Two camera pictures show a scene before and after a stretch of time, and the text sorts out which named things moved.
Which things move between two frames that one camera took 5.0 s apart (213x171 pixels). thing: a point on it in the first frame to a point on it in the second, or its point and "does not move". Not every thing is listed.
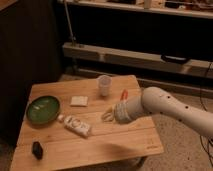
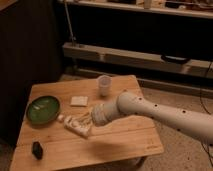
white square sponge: (79, 101) does not move
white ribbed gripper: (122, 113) to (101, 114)
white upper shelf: (195, 8) does not move
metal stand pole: (67, 14) does not move
